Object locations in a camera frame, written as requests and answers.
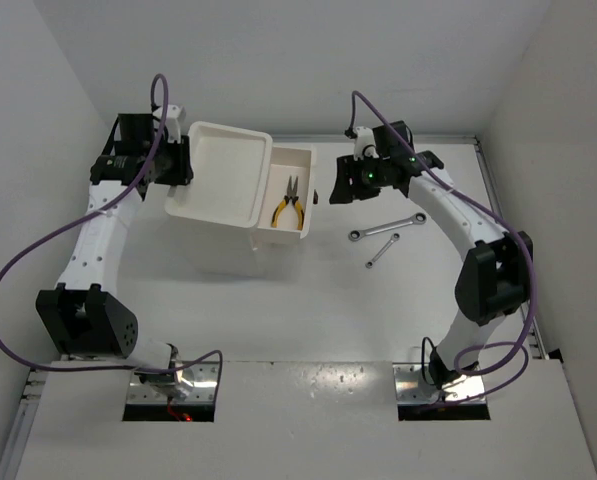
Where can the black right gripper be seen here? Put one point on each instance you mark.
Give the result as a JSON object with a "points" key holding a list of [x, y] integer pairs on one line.
{"points": [[345, 192]]}

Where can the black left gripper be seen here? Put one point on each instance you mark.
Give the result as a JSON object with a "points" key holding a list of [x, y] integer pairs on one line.
{"points": [[182, 173]]}

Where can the yellow needle nose pliers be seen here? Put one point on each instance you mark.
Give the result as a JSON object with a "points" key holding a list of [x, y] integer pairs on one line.
{"points": [[291, 198]]}

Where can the white top drawer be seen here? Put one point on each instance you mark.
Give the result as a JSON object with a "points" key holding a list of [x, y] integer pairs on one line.
{"points": [[286, 161]]}

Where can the small combination wrench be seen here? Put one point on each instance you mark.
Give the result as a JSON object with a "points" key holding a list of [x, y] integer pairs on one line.
{"points": [[392, 240]]}

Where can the large ratchet wrench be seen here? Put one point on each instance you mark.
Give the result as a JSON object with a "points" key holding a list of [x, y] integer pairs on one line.
{"points": [[416, 219]]}

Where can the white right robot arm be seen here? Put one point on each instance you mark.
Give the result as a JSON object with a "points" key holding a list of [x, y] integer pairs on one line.
{"points": [[493, 282]]}

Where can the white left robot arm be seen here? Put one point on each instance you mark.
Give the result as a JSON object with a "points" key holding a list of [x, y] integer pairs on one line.
{"points": [[82, 313]]}

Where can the white drawer cabinet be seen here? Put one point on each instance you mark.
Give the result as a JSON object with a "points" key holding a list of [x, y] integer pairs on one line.
{"points": [[213, 219]]}

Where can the white front cover board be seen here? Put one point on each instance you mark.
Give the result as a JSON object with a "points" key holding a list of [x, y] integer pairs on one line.
{"points": [[306, 421]]}

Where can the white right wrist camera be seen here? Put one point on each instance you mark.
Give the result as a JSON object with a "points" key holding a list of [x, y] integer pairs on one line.
{"points": [[364, 142]]}

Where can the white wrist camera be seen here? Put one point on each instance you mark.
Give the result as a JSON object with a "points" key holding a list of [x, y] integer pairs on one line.
{"points": [[174, 119], [364, 142]]}

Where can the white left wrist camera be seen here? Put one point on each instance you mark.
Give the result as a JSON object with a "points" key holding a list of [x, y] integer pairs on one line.
{"points": [[174, 119]]}

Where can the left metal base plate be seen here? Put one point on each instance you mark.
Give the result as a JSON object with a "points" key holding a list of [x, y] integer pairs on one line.
{"points": [[193, 386]]}

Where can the aluminium frame rail left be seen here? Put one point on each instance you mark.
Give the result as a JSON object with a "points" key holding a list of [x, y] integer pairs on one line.
{"points": [[21, 427]]}

